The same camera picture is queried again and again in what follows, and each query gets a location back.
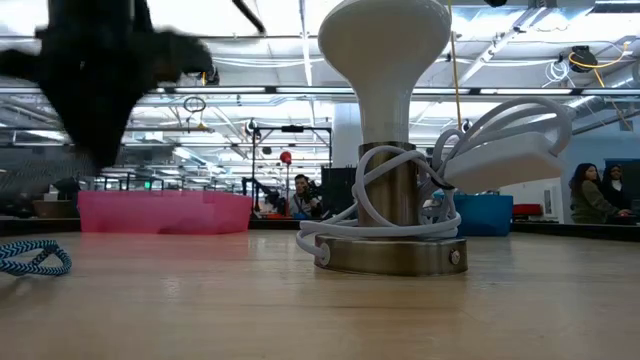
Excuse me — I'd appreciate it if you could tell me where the seated person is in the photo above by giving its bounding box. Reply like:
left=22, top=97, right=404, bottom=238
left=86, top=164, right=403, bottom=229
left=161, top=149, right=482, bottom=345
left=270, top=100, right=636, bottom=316
left=288, top=173, right=324, bottom=220

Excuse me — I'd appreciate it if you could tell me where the white lamp cord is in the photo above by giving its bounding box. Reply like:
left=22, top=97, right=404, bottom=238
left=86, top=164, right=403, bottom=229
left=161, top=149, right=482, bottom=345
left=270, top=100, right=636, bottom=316
left=294, top=95, right=574, bottom=267

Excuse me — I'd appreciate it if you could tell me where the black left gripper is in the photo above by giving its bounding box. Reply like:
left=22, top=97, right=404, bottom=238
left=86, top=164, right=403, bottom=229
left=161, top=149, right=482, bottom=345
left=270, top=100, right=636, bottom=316
left=0, top=27, right=216, bottom=171

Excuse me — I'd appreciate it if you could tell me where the person in green jacket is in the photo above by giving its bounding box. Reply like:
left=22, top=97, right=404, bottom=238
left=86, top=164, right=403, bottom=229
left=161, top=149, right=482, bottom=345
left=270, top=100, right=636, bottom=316
left=568, top=162, right=631, bottom=225

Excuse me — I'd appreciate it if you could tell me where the black hanging cable loop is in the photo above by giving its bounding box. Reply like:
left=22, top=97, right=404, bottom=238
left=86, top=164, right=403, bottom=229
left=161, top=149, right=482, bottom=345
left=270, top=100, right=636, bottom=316
left=182, top=95, right=208, bottom=132

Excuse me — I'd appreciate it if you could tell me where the blue white braided cable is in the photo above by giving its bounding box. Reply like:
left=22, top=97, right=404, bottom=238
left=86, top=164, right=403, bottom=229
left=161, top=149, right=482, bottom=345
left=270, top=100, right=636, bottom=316
left=0, top=239, right=73, bottom=277

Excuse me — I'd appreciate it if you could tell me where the black cabinet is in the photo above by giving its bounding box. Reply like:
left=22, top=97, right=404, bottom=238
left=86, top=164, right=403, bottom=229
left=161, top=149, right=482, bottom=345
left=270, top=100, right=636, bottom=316
left=319, top=166, right=357, bottom=216

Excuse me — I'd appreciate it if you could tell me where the person in dark top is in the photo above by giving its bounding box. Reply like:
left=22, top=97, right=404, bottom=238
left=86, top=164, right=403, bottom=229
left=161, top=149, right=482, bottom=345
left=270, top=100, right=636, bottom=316
left=601, top=163, right=640, bottom=216

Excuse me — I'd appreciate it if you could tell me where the pink plastic bin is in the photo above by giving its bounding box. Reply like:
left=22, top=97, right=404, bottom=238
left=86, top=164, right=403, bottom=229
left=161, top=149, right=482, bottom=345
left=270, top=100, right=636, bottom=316
left=77, top=190, right=254, bottom=235

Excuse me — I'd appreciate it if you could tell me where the yellow hanging cord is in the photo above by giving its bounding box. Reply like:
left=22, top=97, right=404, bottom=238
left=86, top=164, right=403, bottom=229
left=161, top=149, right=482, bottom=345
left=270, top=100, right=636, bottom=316
left=448, top=4, right=464, bottom=132

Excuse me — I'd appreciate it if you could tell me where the brown box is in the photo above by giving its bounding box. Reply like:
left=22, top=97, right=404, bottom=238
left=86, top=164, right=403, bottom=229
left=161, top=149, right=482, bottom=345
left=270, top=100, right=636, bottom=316
left=32, top=199, right=80, bottom=219

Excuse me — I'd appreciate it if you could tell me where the white power adapter block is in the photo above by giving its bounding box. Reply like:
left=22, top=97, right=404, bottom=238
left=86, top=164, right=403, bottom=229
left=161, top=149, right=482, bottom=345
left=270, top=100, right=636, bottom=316
left=442, top=130, right=567, bottom=195

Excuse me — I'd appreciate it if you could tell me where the black ceiling cable reel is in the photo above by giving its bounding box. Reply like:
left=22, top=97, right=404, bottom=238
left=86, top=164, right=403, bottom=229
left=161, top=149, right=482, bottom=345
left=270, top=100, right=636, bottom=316
left=199, top=64, right=221, bottom=86

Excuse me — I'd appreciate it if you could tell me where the white shade brass lamp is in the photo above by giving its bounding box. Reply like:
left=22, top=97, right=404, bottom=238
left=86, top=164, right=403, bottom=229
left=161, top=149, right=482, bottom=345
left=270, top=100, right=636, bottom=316
left=313, top=0, right=470, bottom=277

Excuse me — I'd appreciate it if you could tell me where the blue plastic bin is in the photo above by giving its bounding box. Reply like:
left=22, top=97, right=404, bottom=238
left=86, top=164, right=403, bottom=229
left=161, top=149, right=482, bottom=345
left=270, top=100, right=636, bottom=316
left=432, top=193, right=515, bottom=237

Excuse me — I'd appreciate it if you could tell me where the ceiling reel with yellow cord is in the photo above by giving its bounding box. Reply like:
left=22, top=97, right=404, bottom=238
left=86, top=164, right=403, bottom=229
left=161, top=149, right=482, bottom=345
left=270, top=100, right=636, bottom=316
left=568, top=44, right=632, bottom=75

